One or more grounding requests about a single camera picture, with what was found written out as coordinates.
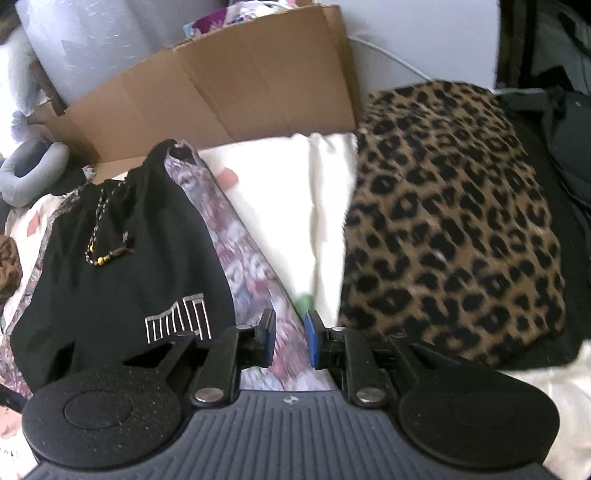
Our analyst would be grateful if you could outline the black pants with patterned stripes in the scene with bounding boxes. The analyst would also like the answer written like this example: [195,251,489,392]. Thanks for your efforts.
[0,138,342,402]

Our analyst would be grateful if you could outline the cream bear-print blanket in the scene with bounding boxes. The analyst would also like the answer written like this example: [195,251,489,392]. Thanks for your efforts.
[0,131,591,480]

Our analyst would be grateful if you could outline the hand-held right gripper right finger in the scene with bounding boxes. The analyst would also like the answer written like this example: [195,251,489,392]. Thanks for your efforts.
[305,309,488,408]

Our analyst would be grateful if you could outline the black cloth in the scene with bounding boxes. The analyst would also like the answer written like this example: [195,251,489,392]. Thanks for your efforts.
[48,166,95,195]

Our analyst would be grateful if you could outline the leopard print garment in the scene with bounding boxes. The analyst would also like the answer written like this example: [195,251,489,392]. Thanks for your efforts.
[337,79,568,365]

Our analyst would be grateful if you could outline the white pillow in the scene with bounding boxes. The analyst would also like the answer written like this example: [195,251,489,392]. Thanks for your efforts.
[0,28,51,116]

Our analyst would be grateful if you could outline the grey neck pillow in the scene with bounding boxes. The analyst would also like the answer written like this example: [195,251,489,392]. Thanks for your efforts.
[0,141,70,206]

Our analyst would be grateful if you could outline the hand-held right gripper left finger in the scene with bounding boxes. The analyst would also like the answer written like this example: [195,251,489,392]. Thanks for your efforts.
[124,308,278,407]

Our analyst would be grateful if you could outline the grey bag with black handles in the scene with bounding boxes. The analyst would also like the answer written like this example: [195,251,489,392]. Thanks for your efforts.
[496,0,591,90]

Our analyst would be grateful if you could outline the low folded cardboard sheet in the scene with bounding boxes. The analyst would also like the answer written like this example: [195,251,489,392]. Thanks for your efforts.
[28,4,363,167]

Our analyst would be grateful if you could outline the brown garment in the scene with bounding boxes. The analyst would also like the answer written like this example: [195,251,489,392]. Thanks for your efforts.
[0,235,23,303]

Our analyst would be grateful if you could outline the purple and white refill bag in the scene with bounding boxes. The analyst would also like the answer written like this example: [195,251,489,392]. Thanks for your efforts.
[182,0,319,40]

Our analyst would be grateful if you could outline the bubble wrap roll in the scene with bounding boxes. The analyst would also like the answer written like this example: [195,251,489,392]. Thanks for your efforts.
[16,0,232,104]

